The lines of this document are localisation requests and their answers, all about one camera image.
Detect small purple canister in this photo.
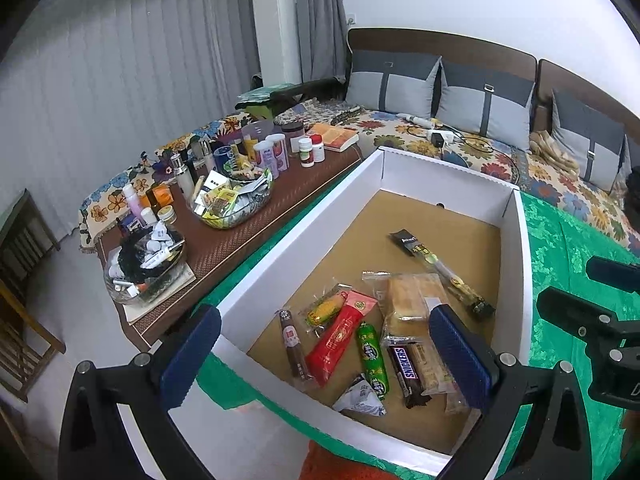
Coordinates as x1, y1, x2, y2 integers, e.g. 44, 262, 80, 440
252, 141, 275, 170

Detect glass bowl of packets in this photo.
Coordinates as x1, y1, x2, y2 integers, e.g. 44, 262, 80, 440
189, 170, 276, 231

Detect clear packet of sandwich cakes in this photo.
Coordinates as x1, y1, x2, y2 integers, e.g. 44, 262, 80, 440
361, 270, 448, 348

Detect grey curtain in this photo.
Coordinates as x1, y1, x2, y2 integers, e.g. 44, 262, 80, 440
291, 0, 351, 86

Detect orange box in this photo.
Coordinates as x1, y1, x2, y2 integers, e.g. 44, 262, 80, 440
145, 185, 173, 211

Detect pink bottle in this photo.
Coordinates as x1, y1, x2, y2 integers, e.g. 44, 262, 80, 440
122, 183, 144, 218

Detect brown side table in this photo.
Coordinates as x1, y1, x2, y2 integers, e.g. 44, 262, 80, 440
95, 147, 363, 353

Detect orange book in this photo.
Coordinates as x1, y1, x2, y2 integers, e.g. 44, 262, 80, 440
307, 122, 361, 153

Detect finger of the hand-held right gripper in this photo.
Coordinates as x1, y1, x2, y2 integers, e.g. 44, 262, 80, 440
586, 256, 640, 288
536, 286, 626, 348

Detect glass bowl of small tubes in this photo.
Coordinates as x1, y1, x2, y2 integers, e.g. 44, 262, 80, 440
102, 227, 188, 306

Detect white cardboard box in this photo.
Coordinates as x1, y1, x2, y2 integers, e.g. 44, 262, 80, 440
117, 146, 533, 478

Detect grey vertical blinds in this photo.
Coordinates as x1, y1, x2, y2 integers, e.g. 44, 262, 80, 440
0, 0, 261, 241

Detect brown sausage stick packet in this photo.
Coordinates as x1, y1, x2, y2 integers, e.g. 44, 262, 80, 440
276, 307, 316, 383

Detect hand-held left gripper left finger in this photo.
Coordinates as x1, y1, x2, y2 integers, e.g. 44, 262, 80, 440
57, 304, 223, 480

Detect clear plastic cup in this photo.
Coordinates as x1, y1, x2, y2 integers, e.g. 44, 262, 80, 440
241, 120, 275, 148

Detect silver capped spray bottle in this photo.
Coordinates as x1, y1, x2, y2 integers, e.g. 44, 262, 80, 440
170, 152, 197, 201

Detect clear cracker packet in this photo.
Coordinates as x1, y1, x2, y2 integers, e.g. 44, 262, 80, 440
407, 340, 473, 417

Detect green sausage packet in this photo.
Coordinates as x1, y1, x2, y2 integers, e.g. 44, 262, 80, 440
355, 321, 391, 401

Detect brown upholstered headboard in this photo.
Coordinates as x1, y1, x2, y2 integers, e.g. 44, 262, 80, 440
346, 27, 640, 146

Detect white handheld device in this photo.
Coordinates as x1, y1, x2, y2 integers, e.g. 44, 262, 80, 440
397, 112, 436, 128

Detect brown jar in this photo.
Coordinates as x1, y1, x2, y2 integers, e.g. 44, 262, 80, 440
280, 122, 307, 147

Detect brown chocolate bar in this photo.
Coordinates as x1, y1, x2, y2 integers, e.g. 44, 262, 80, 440
386, 344, 432, 409

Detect orange cloth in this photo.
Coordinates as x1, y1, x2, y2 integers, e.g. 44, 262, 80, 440
299, 440, 401, 480

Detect white notebook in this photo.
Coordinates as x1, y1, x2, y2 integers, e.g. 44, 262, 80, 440
122, 265, 197, 326

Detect dark wooden armchair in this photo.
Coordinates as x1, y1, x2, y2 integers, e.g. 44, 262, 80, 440
270, 77, 348, 118

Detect red snack packet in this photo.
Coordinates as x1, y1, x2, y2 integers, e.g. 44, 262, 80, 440
305, 290, 379, 388

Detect large purple canister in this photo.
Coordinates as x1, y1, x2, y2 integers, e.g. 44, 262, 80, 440
265, 133, 290, 172

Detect long black yellow snack packet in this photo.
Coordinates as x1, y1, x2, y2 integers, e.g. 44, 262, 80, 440
389, 229, 497, 322

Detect green patterned cloth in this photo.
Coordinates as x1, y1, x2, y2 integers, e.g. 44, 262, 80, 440
192, 192, 640, 480

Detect white triangular snack packet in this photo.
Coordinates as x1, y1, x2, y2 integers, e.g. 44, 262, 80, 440
331, 374, 387, 417

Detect beige folded blanket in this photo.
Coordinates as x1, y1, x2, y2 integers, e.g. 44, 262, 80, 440
529, 130, 581, 177

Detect yellow corn snack packet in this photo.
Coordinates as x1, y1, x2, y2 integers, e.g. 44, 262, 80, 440
298, 284, 357, 337

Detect green folded cloth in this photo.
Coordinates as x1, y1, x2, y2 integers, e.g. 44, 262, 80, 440
235, 82, 296, 110

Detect grey two-tone pillow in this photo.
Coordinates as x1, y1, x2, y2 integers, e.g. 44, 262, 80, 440
435, 60, 537, 153
547, 89, 628, 193
620, 135, 640, 181
345, 49, 443, 121

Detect blue can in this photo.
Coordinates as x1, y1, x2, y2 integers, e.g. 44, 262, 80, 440
213, 145, 238, 180

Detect wooden chair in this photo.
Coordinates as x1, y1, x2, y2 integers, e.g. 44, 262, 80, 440
0, 187, 66, 403

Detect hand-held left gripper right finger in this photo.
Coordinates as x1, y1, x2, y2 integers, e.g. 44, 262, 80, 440
429, 304, 593, 480

